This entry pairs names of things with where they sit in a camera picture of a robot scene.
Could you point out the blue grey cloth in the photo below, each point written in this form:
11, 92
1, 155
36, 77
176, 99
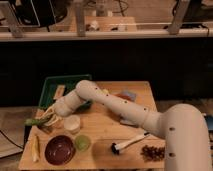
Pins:
131, 95

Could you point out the tan wooden block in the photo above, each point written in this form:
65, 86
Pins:
59, 92

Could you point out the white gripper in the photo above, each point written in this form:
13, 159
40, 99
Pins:
60, 108

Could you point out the brown dried chili pile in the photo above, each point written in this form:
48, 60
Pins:
153, 153

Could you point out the green pepper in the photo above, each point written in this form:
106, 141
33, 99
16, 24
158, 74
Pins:
35, 122

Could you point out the metal cup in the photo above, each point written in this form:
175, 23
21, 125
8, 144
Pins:
45, 129

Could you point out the green plastic tray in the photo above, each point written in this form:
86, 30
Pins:
51, 84

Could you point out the green plastic cup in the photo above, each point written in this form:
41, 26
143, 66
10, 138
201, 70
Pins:
82, 142

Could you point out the small yellow onion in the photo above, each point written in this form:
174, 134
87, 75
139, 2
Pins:
105, 91

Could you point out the dark red bowl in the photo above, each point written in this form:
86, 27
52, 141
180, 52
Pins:
59, 150

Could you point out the yellow corn cob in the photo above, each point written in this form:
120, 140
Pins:
35, 150

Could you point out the black and white brush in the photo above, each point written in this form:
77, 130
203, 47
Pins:
117, 147

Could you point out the wooden cutting board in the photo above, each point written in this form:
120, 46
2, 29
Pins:
103, 128

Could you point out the black box device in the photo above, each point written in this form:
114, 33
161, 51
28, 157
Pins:
41, 13

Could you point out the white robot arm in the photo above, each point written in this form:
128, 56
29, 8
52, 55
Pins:
182, 126

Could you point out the metal frame rail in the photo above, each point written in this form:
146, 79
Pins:
142, 34

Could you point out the white round container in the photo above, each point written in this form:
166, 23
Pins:
72, 123

